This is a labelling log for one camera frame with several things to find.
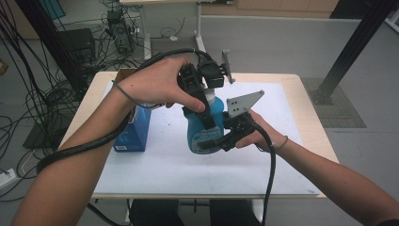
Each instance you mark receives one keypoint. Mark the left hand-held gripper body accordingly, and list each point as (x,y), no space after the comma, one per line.
(191,81)

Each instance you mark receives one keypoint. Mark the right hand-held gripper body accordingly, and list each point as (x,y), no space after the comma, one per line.
(243,103)

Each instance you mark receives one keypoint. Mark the blue bottle with white cap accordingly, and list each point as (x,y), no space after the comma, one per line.
(196,135)

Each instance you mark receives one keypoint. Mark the blue cardboard box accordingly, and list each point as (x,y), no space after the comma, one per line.
(135,132)

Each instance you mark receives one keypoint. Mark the person's left hand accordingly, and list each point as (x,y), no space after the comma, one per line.
(153,83)

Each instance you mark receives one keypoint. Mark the person's right hand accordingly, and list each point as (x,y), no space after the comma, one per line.
(265,135)

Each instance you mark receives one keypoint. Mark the white table mat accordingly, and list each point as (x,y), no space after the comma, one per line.
(188,172)

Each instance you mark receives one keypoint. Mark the person's right leg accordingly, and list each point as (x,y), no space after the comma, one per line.
(233,213)

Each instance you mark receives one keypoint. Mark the person's leg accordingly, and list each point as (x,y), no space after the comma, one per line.
(156,213)
(233,213)

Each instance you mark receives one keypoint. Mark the black computer tower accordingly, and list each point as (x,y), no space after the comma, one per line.
(120,31)

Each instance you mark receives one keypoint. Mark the person's left leg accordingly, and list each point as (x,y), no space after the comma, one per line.
(156,213)

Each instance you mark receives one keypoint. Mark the wooden cabinet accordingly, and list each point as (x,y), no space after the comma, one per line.
(276,8)

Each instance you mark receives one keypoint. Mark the dark grey floor mat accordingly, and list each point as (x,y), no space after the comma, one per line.
(345,113)

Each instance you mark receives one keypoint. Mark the black equipment box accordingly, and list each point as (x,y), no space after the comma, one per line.
(78,44)

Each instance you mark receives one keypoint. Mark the black floor plate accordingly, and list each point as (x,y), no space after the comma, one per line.
(42,136)

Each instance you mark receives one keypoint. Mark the white power strip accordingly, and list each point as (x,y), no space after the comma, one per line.
(7,178)

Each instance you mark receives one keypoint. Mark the white desk frame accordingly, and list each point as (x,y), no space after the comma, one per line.
(200,34)

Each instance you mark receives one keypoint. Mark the black metal stand post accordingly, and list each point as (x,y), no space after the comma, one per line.
(360,34)
(50,40)

